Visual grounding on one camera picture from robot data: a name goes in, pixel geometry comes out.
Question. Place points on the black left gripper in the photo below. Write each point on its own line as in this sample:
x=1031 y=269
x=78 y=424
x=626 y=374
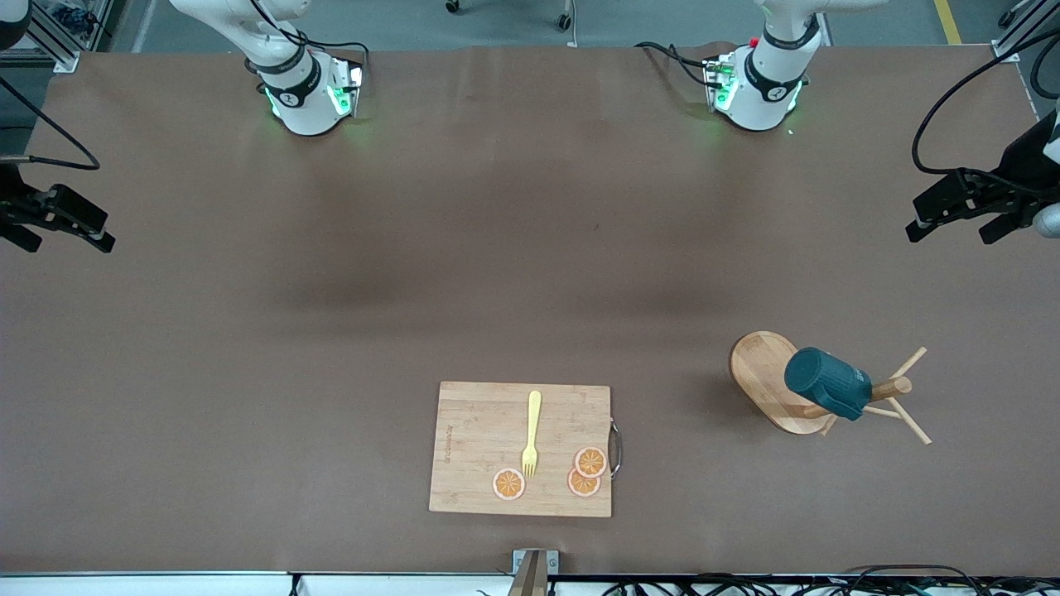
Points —
x=1020 y=168

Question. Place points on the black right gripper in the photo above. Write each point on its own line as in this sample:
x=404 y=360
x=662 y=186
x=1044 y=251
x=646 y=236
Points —
x=10 y=201

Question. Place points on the teal cup yellow inside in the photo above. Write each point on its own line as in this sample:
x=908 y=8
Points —
x=824 y=381

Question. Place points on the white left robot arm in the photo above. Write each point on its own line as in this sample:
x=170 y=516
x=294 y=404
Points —
x=770 y=83

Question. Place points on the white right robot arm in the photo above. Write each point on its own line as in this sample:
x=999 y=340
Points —
x=298 y=91

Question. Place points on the wooden mug tree rack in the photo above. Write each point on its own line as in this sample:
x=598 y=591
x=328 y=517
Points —
x=762 y=377

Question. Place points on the dark blue bundle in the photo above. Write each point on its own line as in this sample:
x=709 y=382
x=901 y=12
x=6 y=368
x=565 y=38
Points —
x=74 y=18

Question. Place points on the orange slice toy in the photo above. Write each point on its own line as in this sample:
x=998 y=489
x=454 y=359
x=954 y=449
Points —
x=508 y=484
x=580 y=487
x=590 y=461

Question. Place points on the yellow plastic fork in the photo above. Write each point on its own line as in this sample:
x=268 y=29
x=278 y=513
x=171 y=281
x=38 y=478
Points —
x=534 y=414

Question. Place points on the bamboo cutting board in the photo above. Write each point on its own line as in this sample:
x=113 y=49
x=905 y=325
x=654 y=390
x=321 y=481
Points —
x=480 y=447

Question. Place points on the aluminium frame post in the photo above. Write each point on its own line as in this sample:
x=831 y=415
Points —
x=66 y=62
x=1004 y=52

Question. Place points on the white table edge rail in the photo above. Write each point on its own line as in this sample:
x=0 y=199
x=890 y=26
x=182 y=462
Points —
x=166 y=586

